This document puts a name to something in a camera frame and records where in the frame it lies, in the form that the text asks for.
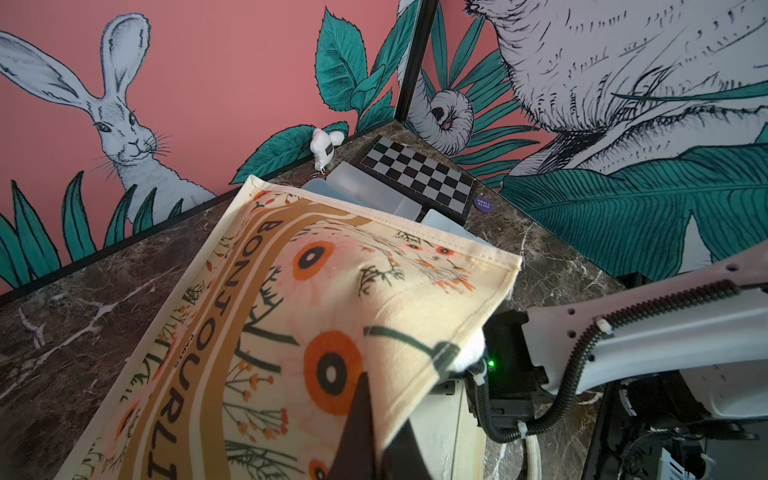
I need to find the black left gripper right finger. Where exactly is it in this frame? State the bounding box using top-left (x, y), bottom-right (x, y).
top-left (382, 421), bottom-right (432, 480)

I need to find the black white chessboard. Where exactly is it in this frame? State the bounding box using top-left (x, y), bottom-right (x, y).
top-left (352, 136), bottom-right (476, 226)

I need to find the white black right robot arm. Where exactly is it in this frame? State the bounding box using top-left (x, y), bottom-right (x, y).
top-left (466, 244), bottom-right (767, 479)

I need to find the pale mint case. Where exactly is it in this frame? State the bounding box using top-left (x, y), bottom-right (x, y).
top-left (420, 209), bottom-right (490, 246)

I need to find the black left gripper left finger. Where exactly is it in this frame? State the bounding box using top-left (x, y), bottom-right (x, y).
top-left (328, 373), bottom-right (376, 480)

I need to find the small white toy figure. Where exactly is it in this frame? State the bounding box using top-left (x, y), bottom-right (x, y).
top-left (310, 128), bottom-right (345, 174)

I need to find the small purple round sticker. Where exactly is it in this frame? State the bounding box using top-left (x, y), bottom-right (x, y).
top-left (473, 196), bottom-right (493, 213)

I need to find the translucent white pencil case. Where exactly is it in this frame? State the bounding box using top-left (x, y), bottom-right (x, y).
top-left (326, 162), bottom-right (422, 221)

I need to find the cream floral canvas tote bag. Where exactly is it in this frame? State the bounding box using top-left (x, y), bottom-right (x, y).
top-left (58, 176), bottom-right (521, 479)

